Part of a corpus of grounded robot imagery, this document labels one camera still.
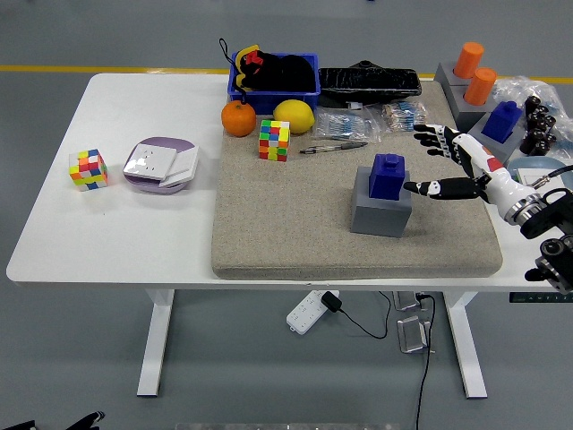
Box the white table leg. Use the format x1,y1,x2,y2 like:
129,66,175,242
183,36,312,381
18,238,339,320
442,290,488,400
136,288,175,398

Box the orange fruit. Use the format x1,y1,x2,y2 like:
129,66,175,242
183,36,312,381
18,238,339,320
220,99,258,138

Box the blue square seal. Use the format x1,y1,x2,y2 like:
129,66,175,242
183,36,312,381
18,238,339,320
367,153,409,202
481,100,524,144

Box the clear metal floor bracket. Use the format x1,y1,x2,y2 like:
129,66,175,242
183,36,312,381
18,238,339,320
397,315,433,356
392,290,426,312

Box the bag of blue resistors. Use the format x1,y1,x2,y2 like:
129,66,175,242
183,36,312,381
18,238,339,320
312,107,381,143

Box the bag of tan resistors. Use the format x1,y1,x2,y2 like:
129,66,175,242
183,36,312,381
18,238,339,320
378,100,431,134

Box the yellow black red tool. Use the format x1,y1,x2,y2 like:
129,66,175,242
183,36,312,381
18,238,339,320
234,43,266,90

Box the clear plastic bag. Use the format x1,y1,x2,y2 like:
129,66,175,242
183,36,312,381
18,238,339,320
491,74,573,160

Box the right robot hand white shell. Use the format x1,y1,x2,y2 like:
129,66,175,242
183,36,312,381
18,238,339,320
402,124,537,217

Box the grey-brown mat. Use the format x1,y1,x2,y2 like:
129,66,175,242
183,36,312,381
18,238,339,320
210,80,503,282

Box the white power strip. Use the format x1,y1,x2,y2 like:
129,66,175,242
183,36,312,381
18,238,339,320
286,289,335,335

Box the purple plate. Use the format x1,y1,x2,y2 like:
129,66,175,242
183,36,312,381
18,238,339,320
122,136,201,196

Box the grey ballpoint pen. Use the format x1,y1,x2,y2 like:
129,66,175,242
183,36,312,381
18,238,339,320
298,140,371,156

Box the orange cylinder seal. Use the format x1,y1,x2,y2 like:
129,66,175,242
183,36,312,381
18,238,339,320
454,41,485,77
463,67,497,107

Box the black lanyard strap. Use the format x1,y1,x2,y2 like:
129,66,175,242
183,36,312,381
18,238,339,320
218,38,250,105

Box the black wrapped long device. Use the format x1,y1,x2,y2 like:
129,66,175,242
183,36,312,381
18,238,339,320
318,59,423,108

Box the black cloth pouch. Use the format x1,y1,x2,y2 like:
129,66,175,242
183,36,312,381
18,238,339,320
244,52,315,93

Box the white flat panel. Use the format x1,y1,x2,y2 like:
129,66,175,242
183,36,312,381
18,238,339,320
517,167,566,188

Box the thin black adapter cable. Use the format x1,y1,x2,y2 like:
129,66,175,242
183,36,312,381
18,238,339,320
338,290,391,340

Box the long black floor cable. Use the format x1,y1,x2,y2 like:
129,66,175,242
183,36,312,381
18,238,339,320
411,293,438,430

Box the colourful puzzle cube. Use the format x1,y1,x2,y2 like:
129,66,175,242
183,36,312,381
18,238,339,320
67,148,109,193
258,118,292,163

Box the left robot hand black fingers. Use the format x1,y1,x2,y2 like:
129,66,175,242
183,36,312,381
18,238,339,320
0,410,107,430

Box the blue plastic bin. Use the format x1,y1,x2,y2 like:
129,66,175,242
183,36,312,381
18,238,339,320
227,52,321,116

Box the white socket panel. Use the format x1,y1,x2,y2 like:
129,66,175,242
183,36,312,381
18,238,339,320
123,142,178,183

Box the light blue plate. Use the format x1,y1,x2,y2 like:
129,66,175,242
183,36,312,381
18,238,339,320
508,155,573,189

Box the white switch panel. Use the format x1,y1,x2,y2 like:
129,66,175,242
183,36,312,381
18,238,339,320
158,146,201,188

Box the table height control panel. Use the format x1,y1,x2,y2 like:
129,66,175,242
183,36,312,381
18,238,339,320
509,291,573,305

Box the yellow lemon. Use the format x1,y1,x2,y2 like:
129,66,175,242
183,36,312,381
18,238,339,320
272,99,315,134

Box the black plug adapter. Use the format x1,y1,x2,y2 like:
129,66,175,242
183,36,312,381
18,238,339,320
321,290,344,313

